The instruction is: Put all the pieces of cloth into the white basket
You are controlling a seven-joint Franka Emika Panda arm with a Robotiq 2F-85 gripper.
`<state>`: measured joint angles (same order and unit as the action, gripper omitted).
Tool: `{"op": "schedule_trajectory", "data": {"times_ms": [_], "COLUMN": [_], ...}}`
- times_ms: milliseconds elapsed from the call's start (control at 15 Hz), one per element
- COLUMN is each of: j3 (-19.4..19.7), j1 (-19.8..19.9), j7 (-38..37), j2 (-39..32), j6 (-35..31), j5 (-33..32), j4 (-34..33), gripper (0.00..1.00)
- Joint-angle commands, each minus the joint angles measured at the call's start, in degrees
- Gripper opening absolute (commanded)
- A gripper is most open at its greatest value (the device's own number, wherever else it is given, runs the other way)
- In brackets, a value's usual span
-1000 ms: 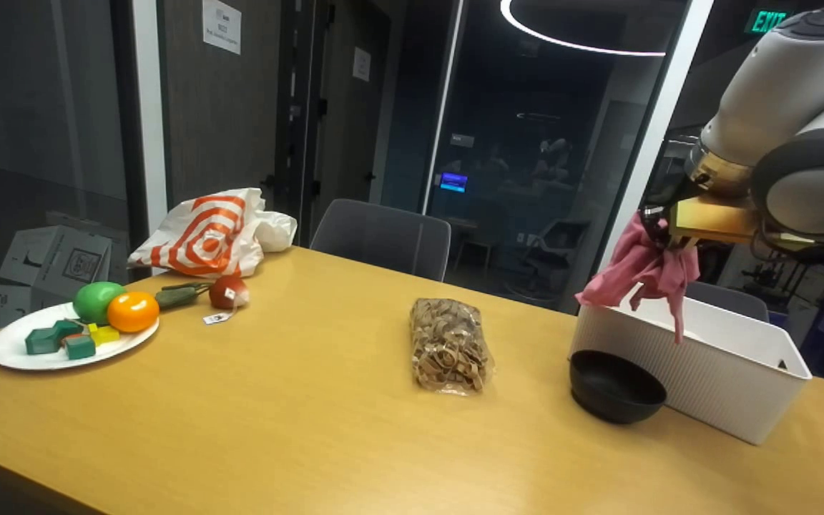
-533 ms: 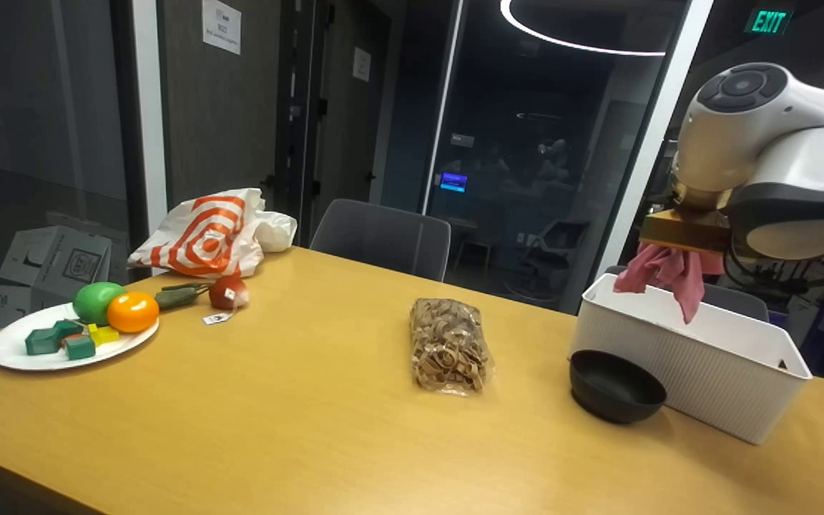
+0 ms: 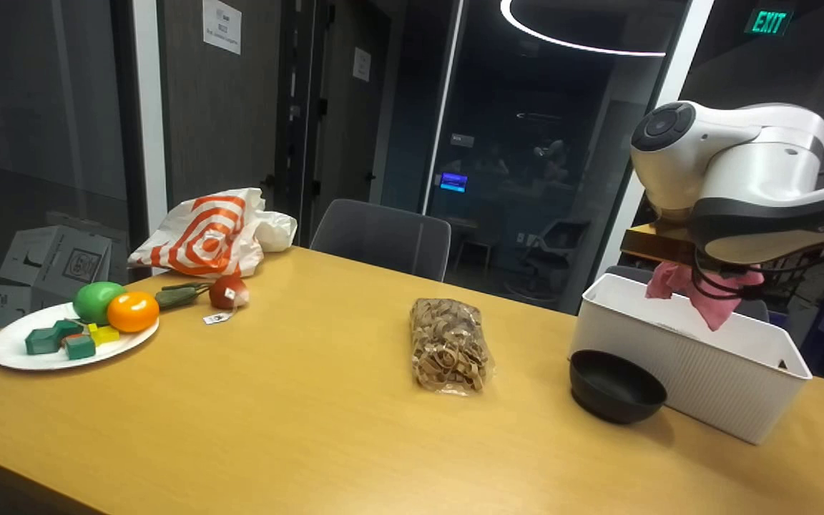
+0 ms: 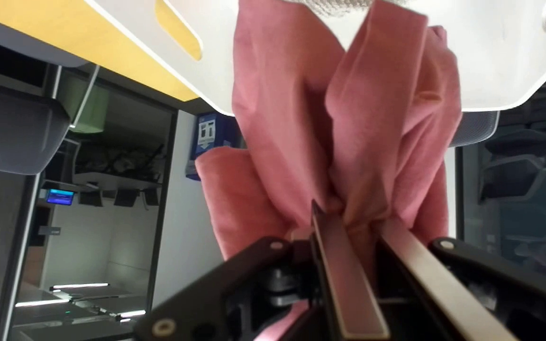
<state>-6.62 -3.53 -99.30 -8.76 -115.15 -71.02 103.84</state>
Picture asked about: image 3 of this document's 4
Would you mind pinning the black mesh chair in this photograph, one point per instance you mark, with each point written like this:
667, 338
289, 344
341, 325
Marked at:
801, 275

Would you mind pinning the green exit sign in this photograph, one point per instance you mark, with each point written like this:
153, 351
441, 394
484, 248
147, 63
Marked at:
767, 22

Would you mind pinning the white paper notice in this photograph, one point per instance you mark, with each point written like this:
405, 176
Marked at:
222, 28
362, 63

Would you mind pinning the pink cloth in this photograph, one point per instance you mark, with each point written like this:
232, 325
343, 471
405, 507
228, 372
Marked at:
708, 299

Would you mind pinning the white red target bag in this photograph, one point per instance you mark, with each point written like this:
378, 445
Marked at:
206, 232

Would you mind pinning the blue lit display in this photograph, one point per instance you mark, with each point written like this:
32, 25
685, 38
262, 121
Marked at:
454, 181

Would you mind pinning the orange toy fruit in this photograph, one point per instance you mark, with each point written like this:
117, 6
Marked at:
133, 314

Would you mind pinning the green toy block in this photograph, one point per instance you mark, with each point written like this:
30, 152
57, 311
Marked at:
67, 329
42, 338
80, 347

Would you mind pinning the green toy fruit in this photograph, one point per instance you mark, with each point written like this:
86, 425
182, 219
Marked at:
96, 302

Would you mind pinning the small white paper scrap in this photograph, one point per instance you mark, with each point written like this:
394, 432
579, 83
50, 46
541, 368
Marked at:
216, 318

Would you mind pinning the red toy apple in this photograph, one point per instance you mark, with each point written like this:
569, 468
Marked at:
228, 294

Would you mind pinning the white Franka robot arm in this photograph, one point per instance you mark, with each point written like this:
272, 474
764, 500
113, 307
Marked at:
737, 161

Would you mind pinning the dark green toy cucumber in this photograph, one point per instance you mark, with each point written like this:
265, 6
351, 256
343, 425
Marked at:
178, 296

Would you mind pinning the white plate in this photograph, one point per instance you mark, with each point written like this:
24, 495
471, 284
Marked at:
12, 355

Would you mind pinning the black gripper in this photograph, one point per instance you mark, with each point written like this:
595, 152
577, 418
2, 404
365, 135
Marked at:
724, 271

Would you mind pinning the dark grey chair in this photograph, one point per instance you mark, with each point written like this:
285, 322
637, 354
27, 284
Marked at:
384, 232

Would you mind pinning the yellow toy block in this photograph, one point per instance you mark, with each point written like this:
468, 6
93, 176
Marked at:
105, 332

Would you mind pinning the brown wooden mounting board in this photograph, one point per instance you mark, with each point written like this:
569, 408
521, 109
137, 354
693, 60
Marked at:
660, 245

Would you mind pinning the black bowl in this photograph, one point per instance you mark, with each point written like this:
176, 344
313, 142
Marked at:
614, 387

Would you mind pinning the white plastic basket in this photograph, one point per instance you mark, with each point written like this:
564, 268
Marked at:
698, 368

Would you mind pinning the clear bag of snacks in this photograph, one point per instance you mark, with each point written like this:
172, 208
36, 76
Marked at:
448, 347

